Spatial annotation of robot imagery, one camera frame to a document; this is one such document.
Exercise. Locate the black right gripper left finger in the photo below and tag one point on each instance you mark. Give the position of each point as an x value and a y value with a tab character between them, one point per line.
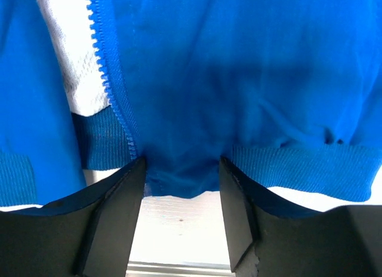
88	233

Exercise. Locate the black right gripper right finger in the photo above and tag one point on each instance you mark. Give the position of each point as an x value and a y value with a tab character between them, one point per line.
268	235

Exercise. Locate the blue white red jacket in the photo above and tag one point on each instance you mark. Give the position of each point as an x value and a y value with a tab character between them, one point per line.
288	90

